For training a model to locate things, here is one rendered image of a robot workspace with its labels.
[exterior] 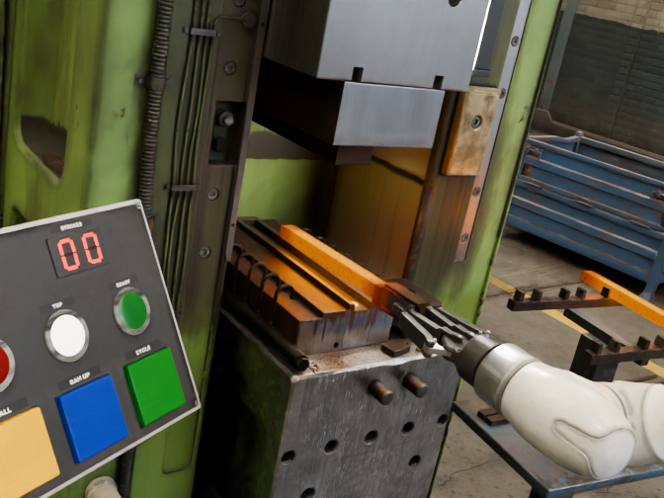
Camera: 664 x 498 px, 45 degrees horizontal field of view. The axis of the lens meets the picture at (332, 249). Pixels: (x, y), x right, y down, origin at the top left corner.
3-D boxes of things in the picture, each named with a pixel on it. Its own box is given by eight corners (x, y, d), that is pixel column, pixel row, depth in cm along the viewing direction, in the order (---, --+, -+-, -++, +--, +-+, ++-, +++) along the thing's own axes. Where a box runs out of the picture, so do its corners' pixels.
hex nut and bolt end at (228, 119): (232, 155, 126) (238, 113, 123) (216, 155, 124) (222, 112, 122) (224, 151, 127) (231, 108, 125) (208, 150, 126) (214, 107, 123)
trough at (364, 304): (373, 308, 136) (374, 301, 136) (349, 311, 133) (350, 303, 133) (254, 222, 167) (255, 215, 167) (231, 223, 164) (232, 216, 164)
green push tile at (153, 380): (187, 403, 100) (170, 346, 99) (145, 427, 93) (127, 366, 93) (176, 404, 101) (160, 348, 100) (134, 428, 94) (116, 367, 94)
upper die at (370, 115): (432, 148, 130) (446, 90, 126) (332, 145, 118) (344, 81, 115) (295, 89, 161) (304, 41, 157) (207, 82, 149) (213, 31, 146)
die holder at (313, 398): (415, 544, 160) (468, 348, 145) (251, 603, 138) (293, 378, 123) (274, 400, 202) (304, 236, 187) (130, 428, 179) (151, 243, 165)
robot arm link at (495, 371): (537, 413, 111) (506, 390, 115) (555, 356, 108) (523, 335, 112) (491, 425, 105) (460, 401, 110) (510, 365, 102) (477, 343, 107)
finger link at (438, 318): (470, 336, 115) (478, 335, 115) (425, 301, 123) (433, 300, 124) (463, 360, 116) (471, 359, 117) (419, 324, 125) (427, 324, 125)
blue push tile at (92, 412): (130, 435, 91) (111, 373, 91) (80, 463, 85) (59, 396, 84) (119, 436, 92) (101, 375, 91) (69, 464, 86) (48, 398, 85)
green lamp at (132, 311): (153, 330, 97) (157, 297, 95) (116, 335, 94) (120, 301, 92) (143, 319, 99) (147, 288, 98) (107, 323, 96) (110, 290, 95)
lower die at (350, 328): (387, 342, 141) (397, 298, 139) (292, 357, 130) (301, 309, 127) (269, 252, 172) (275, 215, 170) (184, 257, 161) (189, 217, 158)
